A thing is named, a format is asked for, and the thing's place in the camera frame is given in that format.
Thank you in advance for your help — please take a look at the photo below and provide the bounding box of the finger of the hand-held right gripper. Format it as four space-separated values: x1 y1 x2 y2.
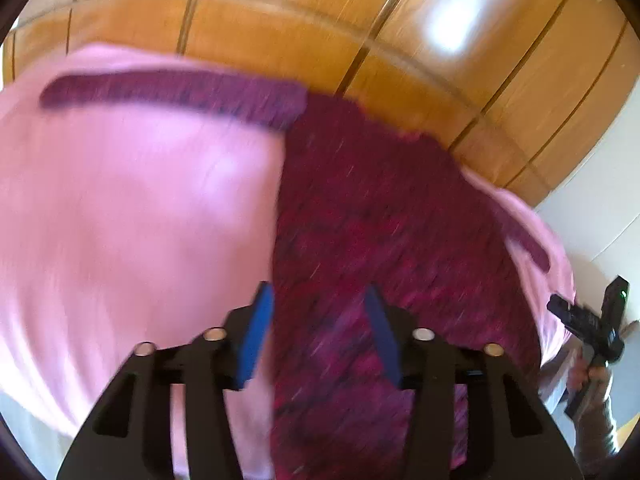
546 293 603 342

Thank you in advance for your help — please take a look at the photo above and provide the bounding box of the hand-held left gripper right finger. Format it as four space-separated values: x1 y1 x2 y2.
363 284 584 480

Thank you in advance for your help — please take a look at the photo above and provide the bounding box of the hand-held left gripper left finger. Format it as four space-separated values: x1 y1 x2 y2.
56 281 275 480

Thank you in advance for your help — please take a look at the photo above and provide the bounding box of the red floral garment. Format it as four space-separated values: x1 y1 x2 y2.
40 71 552 480

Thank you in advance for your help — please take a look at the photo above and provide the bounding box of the person's right hand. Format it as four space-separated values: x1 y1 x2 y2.
566 344 614 411

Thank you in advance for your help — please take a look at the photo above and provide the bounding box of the pink bedspread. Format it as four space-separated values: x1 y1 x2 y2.
0 42 578 480

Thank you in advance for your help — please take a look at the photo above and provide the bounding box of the wooden wardrobe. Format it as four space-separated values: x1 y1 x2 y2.
2 0 640 208

